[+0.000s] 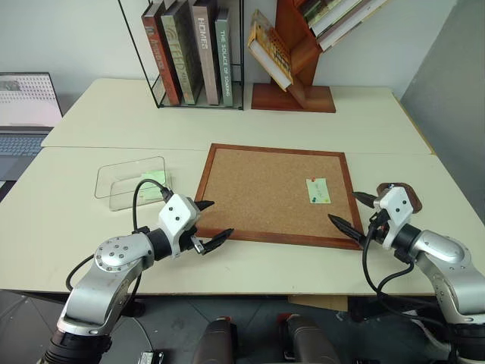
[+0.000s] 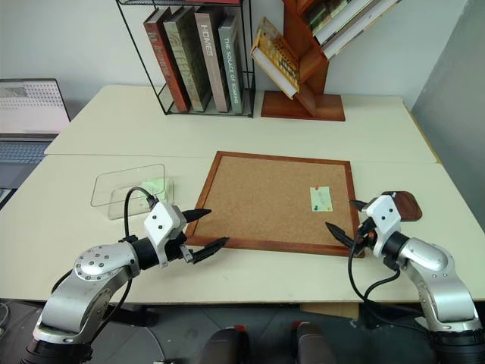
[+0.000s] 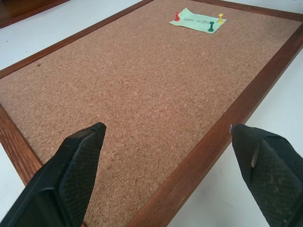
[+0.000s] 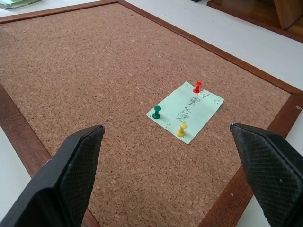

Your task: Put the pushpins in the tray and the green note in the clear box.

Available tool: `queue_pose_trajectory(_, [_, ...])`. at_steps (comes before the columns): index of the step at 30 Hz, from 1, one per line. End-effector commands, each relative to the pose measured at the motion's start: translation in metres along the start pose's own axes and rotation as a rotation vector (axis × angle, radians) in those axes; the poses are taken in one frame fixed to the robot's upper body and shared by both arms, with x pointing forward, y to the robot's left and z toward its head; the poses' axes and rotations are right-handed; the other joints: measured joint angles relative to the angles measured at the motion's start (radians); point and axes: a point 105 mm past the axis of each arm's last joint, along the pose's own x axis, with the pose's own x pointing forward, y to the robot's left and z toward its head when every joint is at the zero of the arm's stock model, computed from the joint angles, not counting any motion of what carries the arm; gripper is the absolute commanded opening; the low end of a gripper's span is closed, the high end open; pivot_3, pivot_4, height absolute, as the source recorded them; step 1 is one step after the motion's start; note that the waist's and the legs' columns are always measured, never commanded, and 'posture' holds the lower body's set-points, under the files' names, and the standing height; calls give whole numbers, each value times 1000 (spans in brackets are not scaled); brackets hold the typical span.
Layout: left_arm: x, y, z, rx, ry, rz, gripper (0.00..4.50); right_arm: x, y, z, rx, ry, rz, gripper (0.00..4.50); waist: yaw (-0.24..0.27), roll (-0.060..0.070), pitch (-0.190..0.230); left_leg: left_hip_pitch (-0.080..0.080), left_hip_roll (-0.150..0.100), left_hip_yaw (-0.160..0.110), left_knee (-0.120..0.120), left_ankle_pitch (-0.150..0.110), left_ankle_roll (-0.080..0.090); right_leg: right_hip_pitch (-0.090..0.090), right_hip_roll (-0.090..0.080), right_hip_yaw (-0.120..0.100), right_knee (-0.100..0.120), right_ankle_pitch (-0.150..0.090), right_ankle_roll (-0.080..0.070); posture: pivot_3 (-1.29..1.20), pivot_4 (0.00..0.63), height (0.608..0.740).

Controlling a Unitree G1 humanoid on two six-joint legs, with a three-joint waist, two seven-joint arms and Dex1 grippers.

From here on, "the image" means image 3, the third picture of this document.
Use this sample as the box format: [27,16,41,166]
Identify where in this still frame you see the green paper note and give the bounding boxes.
[169,8,228,35]

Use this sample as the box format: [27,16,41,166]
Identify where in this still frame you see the brown wooden furniture edge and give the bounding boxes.
[0,0,71,22]

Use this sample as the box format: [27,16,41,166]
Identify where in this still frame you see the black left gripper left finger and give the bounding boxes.
[0,122,107,227]

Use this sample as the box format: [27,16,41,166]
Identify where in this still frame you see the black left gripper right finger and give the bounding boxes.
[230,122,303,227]

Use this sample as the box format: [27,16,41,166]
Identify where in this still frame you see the wood-framed cork board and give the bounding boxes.
[0,0,303,227]

